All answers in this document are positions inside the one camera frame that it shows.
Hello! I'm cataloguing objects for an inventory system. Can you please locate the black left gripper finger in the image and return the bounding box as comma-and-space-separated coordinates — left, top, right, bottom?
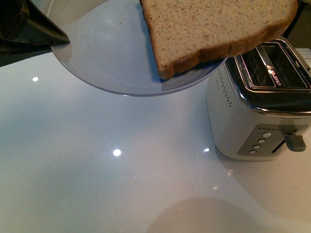
0, 0, 70, 67

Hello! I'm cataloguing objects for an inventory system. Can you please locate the white round plate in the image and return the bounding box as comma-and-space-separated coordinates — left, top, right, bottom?
47, 0, 224, 97

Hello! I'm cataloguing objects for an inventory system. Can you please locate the brown bread slice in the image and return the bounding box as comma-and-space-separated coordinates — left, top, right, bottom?
140, 0, 298, 79

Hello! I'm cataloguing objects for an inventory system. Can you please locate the white chrome two-slot toaster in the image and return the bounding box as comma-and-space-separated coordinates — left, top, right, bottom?
206, 38, 311, 161

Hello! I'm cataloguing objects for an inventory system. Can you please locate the grey toaster lever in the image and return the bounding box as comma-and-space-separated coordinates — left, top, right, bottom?
284, 132, 306, 152

